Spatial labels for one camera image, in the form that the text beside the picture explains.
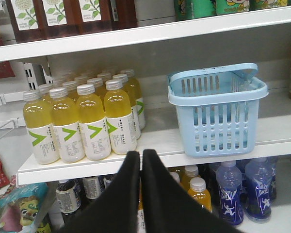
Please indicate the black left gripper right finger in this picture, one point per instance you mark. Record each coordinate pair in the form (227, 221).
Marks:
(168, 208)

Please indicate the pale yellow drink bottle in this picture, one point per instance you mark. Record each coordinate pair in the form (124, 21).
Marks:
(65, 122)
(38, 121)
(92, 123)
(119, 118)

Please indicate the light blue plastic basket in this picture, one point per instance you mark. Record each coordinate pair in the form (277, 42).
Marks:
(217, 108)

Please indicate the blue sports drink bottle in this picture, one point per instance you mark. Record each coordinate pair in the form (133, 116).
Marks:
(258, 179)
(229, 179)

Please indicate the dark tea bottle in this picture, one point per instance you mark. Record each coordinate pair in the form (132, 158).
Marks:
(68, 198)

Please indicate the teal snack bag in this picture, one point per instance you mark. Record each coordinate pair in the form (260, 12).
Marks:
(20, 206)

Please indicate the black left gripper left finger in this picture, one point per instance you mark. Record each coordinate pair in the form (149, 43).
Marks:
(115, 210)

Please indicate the orange vitamin drink bottle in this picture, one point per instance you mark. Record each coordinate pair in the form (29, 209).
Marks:
(199, 193)

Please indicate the white metal shelf unit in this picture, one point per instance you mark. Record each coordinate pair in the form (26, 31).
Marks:
(160, 45)

